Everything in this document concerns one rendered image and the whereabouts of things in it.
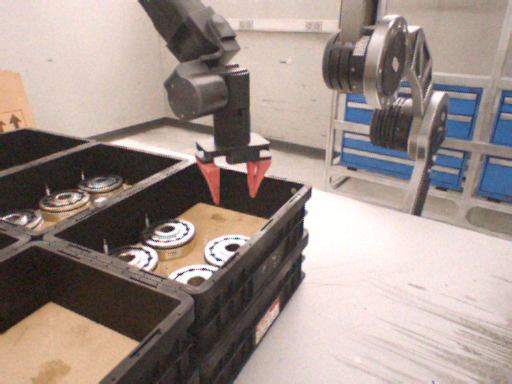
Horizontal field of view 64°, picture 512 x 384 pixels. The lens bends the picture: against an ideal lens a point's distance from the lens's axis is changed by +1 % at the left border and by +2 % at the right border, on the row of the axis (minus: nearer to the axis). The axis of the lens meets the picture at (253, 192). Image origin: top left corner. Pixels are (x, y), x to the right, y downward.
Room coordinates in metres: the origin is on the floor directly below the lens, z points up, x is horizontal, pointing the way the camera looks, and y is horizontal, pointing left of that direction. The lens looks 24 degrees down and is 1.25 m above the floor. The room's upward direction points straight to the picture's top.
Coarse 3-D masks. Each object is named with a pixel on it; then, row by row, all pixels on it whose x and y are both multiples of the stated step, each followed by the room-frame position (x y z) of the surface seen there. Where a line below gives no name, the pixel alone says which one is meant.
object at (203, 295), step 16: (192, 160) 0.87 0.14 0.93; (160, 176) 0.78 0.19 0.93; (272, 176) 0.78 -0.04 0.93; (128, 192) 0.70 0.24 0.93; (304, 192) 0.70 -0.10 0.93; (96, 208) 0.63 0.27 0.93; (288, 208) 0.63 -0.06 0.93; (64, 224) 0.57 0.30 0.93; (80, 224) 0.58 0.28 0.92; (272, 224) 0.57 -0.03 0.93; (48, 240) 0.52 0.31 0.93; (256, 240) 0.52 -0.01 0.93; (96, 256) 0.48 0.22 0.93; (240, 256) 0.48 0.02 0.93; (144, 272) 0.44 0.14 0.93; (224, 272) 0.44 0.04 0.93; (176, 288) 0.41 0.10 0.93; (192, 288) 0.41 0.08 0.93; (208, 288) 0.41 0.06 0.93; (224, 288) 0.44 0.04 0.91; (208, 304) 0.40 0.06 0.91
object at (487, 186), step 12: (504, 96) 2.01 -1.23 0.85; (504, 108) 1.99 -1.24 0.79; (504, 120) 1.99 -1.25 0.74; (492, 132) 2.01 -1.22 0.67; (504, 132) 1.98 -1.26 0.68; (504, 144) 1.97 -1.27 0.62; (492, 156) 1.99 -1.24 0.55; (492, 168) 1.98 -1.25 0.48; (504, 168) 1.95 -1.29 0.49; (480, 180) 2.01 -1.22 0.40; (492, 180) 1.98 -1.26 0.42; (504, 180) 1.94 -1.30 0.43; (480, 192) 2.00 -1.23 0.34; (492, 192) 1.97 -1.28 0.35; (504, 192) 1.94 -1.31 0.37
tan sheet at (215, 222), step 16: (192, 208) 0.83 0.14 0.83; (208, 208) 0.83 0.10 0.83; (192, 224) 0.75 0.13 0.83; (208, 224) 0.75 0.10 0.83; (224, 224) 0.75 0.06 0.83; (240, 224) 0.75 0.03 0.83; (256, 224) 0.75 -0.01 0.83; (208, 240) 0.69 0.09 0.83; (192, 256) 0.63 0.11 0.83; (160, 272) 0.58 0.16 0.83
